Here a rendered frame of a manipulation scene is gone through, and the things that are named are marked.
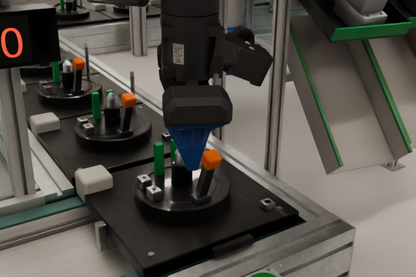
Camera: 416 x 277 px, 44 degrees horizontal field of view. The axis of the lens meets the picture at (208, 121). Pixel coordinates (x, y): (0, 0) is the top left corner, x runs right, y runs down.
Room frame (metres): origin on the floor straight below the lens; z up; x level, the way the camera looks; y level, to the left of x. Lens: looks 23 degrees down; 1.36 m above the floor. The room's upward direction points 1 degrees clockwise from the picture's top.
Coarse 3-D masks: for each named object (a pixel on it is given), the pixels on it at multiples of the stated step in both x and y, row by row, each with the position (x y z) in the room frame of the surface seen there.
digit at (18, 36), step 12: (0, 24) 0.63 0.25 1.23; (12, 24) 0.64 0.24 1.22; (24, 24) 0.64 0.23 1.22; (0, 36) 0.63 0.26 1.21; (12, 36) 0.64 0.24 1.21; (24, 36) 0.64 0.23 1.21; (0, 48) 0.63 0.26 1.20; (12, 48) 0.63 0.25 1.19; (24, 48) 0.64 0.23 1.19; (0, 60) 0.63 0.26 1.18; (12, 60) 0.63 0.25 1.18; (24, 60) 0.64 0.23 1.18
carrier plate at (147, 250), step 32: (224, 160) 0.77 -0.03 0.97; (96, 192) 0.66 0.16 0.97; (128, 192) 0.67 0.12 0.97; (256, 192) 0.67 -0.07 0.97; (128, 224) 0.58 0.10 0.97; (160, 224) 0.58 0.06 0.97; (192, 224) 0.58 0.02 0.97; (224, 224) 0.59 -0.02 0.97; (256, 224) 0.59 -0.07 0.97; (288, 224) 0.61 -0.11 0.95; (128, 256) 0.53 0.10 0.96; (160, 256) 0.52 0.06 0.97; (192, 256) 0.53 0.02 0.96
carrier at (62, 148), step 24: (96, 96) 0.90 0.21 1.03; (48, 120) 0.89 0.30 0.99; (72, 120) 0.94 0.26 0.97; (96, 120) 0.89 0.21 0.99; (120, 120) 0.87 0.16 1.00; (144, 120) 0.89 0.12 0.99; (48, 144) 0.83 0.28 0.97; (72, 144) 0.83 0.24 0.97; (96, 144) 0.81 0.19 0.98; (120, 144) 0.81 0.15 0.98; (144, 144) 0.83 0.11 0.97; (168, 144) 0.83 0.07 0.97; (72, 168) 0.74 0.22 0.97; (120, 168) 0.75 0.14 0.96
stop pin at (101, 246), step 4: (96, 224) 0.59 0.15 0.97; (100, 224) 0.59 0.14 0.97; (104, 224) 0.59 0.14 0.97; (96, 228) 0.59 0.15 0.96; (100, 228) 0.58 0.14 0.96; (104, 228) 0.59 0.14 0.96; (96, 232) 0.59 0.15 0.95; (100, 232) 0.58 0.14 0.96; (104, 232) 0.59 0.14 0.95; (96, 236) 0.59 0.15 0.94; (100, 236) 0.58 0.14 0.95; (104, 236) 0.59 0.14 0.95; (100, 240) 0.58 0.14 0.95; (104, 240) 0.59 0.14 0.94; (100, 244) 0.58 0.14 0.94; (104, 244) 0.59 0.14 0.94; (100, 248) 0.58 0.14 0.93; (104, 248) 0.58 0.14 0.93
